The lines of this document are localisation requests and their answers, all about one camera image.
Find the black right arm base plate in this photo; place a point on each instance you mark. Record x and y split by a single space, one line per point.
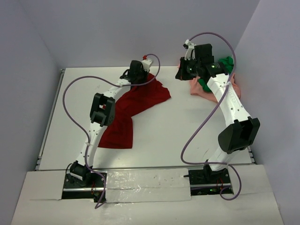
201 182

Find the salmon pink t-shirt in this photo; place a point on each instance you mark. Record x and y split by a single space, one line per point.
196 89

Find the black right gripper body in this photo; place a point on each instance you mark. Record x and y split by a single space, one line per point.
189 69

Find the white cardboard front cover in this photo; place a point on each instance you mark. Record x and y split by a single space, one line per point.
149 201

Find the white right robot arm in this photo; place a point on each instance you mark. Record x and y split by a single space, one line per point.
241 128

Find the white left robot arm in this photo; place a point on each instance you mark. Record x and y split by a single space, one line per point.
102 114

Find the red t-shirt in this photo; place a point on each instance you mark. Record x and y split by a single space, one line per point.
119 135

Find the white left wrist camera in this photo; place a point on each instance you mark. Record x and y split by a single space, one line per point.
146 63

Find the green t-shirt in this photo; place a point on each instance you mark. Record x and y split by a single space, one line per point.
229 65

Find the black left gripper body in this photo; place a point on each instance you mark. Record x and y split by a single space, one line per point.
141 76

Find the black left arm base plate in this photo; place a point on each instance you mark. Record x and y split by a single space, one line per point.
92 188

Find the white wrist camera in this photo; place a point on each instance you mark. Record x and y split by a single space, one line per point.
146 63
189 46

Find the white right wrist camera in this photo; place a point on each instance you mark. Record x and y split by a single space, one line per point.
189 46

